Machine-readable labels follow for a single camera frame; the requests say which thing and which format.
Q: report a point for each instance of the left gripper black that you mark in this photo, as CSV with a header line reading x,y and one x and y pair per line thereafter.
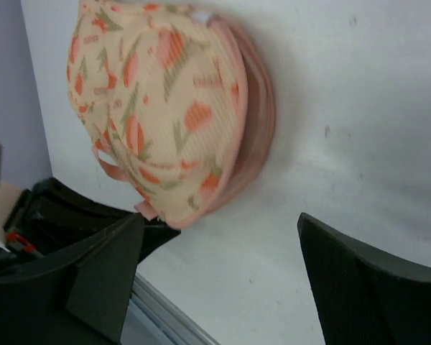
x,y
51,216

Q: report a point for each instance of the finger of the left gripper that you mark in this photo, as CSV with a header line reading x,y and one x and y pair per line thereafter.
x,y
156,234

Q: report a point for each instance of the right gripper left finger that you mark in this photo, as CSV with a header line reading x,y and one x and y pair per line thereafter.
x,y
76,295

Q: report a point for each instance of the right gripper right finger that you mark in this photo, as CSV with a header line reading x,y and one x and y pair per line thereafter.
x,y
364,295

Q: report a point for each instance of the floral mesh laundry bag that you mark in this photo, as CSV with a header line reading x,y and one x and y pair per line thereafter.
x,y
176,100

